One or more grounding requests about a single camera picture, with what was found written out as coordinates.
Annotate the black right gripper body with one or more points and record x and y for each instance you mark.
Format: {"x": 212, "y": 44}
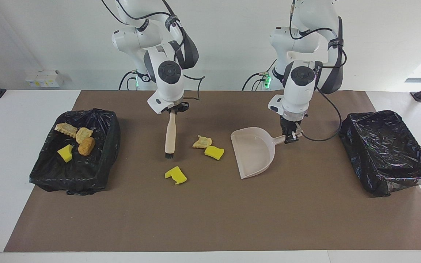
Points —
{"x": 179, "y": 108}

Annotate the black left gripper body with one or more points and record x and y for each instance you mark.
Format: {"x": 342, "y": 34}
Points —
{"x": 289, "y": 125}

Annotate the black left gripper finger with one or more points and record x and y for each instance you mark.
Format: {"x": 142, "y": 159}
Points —
{"x": 289, "y": 138}
{"x": 298, "y": 132}

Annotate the beige brush with black bristles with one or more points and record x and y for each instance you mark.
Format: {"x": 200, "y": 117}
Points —
{"x": 170, "y": 135}

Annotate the beige plastic dustpan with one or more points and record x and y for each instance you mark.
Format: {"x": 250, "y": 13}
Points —
{"x": 254, "y": 153}

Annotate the jagged beige foam chunk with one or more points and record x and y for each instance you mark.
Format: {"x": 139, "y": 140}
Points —
{"x": 202, "y": 142}

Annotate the notched yellow sponge piece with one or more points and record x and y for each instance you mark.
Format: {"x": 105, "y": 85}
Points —
{"x": 175, "y": 174}

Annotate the rounded beige foam chunk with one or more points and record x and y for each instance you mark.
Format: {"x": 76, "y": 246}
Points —
{"x": 83, "y": 135}

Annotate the brown oval foam chunk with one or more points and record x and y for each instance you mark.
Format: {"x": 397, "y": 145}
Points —
{"x": 86, "y": 147}

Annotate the elongated beige foam chunk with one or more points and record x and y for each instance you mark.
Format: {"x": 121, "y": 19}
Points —
{"x": 65, "y": 129}

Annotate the yellow sponge wedge piece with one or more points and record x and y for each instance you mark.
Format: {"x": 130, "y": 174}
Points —
{"x": 65, "y": 153}

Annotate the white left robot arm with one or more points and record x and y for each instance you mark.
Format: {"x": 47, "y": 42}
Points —
{"x": 300, "y": 84}

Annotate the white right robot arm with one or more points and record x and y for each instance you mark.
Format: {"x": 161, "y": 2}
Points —
{"x": 168, "y": 73}

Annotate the bin lined with black bag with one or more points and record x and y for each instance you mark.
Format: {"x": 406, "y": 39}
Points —
{"x": 86, "y": 171}
{"x": 386, "y": 153}

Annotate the brown table mat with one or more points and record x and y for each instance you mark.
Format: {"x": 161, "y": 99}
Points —
{"x": 210, "y": 226}

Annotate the wide white socket box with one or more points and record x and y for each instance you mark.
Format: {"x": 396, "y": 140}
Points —
{"x": 51, "y": 78}

